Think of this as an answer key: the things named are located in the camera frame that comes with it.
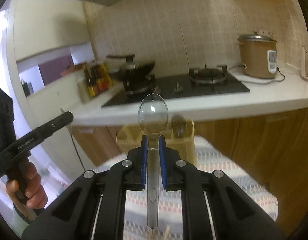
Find clear plastic spoon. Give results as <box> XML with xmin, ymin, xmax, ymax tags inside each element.
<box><xmin>138</xmin><ymin>93</ymin><xmax>168</xmax><ymax>229</ymax></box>
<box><xmin>170</xmin><ymin>115</ymin><xmax>187</xmax><ymax>138</ymax></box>

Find dark sauce bottles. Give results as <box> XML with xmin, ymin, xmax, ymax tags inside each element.
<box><xmin>82</xmin><ymin>62</ymin><xmax>112</xmax><ymax>98</ymax></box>

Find beige plastic utensil basket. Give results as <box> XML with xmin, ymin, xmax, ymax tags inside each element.
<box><xmin>115</xmin><ymin>118</ymin><xmax>197</xmax><ymax>167</ymax></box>

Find striped woven tablecloth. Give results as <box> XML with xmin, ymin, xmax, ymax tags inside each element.
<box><xmin>92</xmin><ymin>137</ymin><xmax>284</xmax><ymax>239</ymax></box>

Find rice cooker power cable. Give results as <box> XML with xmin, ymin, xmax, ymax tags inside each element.
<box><xmin>227</xmin><ymin>63</ymin><xmax>286</xmax><ymax>84</ymax></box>

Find black wok with lid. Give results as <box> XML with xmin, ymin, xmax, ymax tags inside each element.
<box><xmin>106</xmin><ymin>54</ymin><xmax>156</xmax><ymax>82</ymax></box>

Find black gas stove top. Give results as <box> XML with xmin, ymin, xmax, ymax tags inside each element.
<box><xmin>102</xmin><ymin>65</ymin><xmax>250</xmax><ymax>107</ymax></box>

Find person's left hand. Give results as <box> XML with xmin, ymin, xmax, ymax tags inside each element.
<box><xmin>6</xmin><ymin>160</ymin><xmax>48</xmax><ymax>216</ymax></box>

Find brown rice cooker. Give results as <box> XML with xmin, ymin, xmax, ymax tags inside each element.
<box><xmin>237</xmin><ymin>34</ymin><xmax>277</xmax><ymax>79</ymax></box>

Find wooden chopstick right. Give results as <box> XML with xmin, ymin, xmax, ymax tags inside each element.
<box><xmin>163</xmin><ymin>225</ymin><xmax>170</xmax><ymax>240</ymax></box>

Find white cylinder bottle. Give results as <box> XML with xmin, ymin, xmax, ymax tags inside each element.
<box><xmin>76</xmin><ymin>77</ymin><xmax>90</xmax><ymax>103</ymax></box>

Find white container by window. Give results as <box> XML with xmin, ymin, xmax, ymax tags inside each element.
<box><xmin>300</xmin><ymin>46</ymin><xmax>308</xmax><ymax>82</ymax></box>

